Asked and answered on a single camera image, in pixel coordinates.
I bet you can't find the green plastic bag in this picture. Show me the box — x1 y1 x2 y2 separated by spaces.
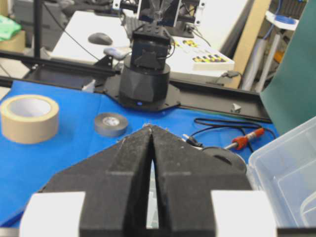
0 15 22 41

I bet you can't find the grey electrical tape roll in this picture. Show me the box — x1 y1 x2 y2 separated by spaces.
94 113 128 137

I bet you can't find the white box with stickers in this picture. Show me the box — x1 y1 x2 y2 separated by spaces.
192 53 235 71

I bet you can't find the red handled screwdriver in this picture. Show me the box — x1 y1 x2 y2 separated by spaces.
225 128 265 150

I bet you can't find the blue table mat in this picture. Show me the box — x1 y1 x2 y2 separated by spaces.
0 79 281 227

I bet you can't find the black aluminium frame rail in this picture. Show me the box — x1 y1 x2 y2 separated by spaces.
0 51 272 123

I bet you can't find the black vertical pole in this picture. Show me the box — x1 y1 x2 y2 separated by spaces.
34 0 42 58

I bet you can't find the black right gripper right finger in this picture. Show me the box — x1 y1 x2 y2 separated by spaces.
151 125 277 237

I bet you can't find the black computer mouse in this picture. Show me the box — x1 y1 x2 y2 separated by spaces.
88 33 113 45

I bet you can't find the dark green board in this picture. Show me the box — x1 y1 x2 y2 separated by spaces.
260 0 316 135

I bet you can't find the clear plastic storage box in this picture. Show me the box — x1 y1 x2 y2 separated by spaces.
247 118 316 228

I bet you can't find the black cable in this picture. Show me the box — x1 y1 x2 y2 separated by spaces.
183 118 277 153

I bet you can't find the black round tape roll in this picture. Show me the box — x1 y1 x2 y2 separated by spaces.
202 147 247 173

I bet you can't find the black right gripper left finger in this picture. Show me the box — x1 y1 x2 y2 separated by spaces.
19 126 152 237

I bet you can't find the beige masking tape roll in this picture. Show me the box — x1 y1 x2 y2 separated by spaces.
0 94 59 144

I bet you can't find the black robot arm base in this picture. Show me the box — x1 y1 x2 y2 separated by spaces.
119 23 171 106

